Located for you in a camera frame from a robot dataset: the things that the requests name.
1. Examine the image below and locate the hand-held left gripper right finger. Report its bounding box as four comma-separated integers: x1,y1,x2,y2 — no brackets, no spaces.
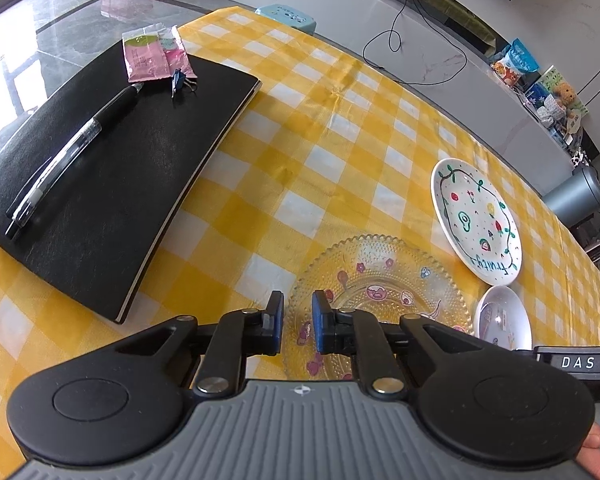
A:
312,290,496,397

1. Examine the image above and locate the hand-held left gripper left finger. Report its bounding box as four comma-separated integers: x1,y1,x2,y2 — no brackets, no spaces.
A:
100,291,284,397

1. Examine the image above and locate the clear patterned glass plate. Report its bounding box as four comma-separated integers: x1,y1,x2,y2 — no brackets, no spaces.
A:
286,234,476,381

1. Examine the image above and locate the small white plate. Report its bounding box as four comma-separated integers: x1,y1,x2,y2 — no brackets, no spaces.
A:
474,285,533,351

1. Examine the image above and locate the yellow checked tablecloth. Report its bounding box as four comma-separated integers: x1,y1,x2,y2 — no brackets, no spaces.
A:
0,7,600,396

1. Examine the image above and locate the white painted ceramic plate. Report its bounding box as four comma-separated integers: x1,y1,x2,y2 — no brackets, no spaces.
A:
431,158,523,282

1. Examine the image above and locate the grey blue trash can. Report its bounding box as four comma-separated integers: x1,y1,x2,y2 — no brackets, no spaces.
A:
542,165,600,228

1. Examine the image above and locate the black notebook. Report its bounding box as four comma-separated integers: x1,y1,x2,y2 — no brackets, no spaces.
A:
0,37,262,325

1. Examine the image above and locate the blue binder clip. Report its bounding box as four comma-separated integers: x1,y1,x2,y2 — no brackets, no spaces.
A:
170,69,198,98

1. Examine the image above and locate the black pen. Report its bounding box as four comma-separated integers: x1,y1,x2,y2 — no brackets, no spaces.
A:
5,84,143,238

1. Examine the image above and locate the teddy bear toy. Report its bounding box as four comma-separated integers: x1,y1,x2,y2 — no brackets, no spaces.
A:
540,82,579,126

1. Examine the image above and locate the pink packet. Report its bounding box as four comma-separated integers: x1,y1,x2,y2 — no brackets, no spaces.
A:
121,26,198,83

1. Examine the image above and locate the light blue plastic stool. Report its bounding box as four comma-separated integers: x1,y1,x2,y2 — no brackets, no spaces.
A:
254,4,317,36

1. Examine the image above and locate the green picture card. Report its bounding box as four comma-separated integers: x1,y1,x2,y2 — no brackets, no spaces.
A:
537,67,588,116

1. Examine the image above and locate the blue snack bag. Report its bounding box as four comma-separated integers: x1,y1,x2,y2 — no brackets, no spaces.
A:
492,38,540,86

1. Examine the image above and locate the black cable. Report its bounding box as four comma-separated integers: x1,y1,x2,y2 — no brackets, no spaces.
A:
362,0,468,86

